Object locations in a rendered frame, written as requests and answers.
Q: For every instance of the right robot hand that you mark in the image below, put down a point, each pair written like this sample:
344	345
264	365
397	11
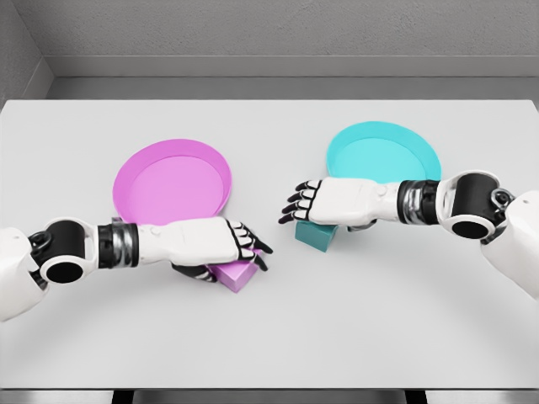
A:
337	202

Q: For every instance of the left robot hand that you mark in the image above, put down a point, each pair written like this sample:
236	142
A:
210	242

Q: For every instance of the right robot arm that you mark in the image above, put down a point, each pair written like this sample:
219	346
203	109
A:
455	206

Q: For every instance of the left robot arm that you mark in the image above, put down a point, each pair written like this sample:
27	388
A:
84	248

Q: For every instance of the pink block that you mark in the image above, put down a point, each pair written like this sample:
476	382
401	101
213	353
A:
236	275

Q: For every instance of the teal block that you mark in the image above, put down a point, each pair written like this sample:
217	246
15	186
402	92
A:
313	237

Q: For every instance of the cyan plate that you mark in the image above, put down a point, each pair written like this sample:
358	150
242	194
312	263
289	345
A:
381	151

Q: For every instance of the pink plate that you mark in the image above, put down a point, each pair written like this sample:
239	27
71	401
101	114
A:
172	181

